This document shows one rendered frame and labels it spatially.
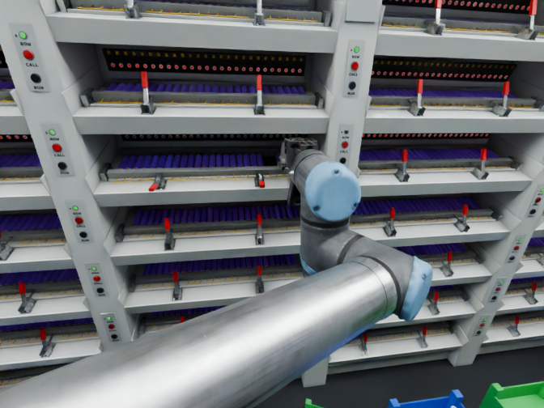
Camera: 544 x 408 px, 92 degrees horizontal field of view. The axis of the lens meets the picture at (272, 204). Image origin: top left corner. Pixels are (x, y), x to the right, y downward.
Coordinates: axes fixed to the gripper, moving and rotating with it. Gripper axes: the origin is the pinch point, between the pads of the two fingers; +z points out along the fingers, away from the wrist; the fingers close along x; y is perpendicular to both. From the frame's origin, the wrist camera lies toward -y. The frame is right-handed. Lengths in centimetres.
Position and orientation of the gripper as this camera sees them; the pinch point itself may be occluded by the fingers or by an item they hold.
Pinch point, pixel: (290, 159)
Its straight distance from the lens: 77.5
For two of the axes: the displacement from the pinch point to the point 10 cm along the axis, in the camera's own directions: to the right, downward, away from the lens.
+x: -9.9, 0.4, -1.4
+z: -1.4, -3.8, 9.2
